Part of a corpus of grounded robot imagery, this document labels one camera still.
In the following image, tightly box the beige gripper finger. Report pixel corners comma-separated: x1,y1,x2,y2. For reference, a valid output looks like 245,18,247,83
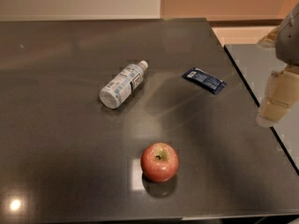
256,64,299,127

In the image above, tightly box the blue rxbar blueberry wrapper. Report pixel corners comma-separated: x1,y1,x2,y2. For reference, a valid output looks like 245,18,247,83
182,67,226,95

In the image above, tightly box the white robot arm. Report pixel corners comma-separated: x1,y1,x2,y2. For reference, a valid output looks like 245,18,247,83
256,4,299,127

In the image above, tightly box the red apple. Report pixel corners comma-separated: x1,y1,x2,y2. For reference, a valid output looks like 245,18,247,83
140,143,178,183

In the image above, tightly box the grey side table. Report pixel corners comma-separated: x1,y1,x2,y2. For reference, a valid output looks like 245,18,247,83
223,43,299,175

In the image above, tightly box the clear plastic water bottle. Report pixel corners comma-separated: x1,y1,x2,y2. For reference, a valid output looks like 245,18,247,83
99,61,149,109

